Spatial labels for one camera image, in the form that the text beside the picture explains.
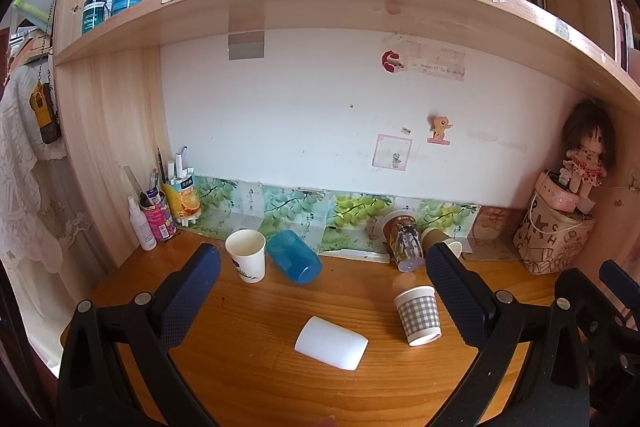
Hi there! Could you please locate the letter-print fabric basket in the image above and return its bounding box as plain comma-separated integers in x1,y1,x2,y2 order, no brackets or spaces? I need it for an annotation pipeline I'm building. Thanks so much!
513,193,596,275

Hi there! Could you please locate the grey checkered paper cup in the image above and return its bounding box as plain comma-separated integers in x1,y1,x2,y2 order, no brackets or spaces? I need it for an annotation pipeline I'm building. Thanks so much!
394,286,442,347

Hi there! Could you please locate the brown kraft paper cup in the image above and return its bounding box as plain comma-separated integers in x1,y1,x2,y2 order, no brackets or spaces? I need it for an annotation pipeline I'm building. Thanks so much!
420,228,463,258

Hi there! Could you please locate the yellow hanging toy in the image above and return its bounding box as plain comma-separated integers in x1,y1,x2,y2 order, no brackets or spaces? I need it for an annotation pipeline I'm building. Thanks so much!
29,81,62,145

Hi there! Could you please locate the teal glass bottle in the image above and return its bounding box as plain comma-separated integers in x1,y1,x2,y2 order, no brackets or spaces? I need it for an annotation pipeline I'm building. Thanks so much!
81,0,106,35

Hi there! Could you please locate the white spray bottle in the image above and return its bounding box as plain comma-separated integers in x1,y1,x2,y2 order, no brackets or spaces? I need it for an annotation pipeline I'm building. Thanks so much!
128,196,157,251

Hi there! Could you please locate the orange juice print cup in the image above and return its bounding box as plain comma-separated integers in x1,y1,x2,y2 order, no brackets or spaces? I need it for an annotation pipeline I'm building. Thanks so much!
162,176,202,228

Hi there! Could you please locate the white paper cup with logo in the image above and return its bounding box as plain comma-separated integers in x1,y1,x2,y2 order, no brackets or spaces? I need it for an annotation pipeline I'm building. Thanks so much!
224,230,266,284

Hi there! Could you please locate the pink sticky note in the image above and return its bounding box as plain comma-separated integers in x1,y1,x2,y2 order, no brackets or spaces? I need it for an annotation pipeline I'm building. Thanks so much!
371,134,412,171

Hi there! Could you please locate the brown-haired rag doll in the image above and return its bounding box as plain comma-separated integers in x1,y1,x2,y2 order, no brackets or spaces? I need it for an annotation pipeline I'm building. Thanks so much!
559,100,617,215

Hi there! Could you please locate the colourful printed paper cup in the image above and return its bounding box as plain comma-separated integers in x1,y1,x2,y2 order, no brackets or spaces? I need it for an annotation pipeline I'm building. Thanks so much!
382,210,425,272

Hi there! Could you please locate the blue plastic cup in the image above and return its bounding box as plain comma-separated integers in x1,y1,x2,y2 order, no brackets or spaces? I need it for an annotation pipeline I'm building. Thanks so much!
266,230,322,285

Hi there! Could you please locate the green grape wall poster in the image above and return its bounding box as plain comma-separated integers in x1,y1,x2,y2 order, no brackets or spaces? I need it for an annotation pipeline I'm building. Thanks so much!
191,176,480,260

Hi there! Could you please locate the white lace curtain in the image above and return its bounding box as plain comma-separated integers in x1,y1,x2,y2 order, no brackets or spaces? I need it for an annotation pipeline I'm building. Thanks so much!
1,60,113,373

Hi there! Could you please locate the pink box with strap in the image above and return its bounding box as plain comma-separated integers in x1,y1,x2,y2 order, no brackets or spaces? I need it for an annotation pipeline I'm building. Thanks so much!
535,171,579,213

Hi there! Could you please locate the white frosted plastic cup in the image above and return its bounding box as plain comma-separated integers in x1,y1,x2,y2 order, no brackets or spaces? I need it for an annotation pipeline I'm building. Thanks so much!
294,317,369,371

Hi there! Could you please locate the orange cartoon wall sticker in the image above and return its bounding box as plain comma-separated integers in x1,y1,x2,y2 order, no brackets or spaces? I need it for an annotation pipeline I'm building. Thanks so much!
426,116,452,145

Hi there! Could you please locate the red lips wall sticker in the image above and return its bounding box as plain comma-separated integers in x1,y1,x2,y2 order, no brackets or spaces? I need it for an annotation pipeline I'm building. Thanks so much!
381,50,405,74

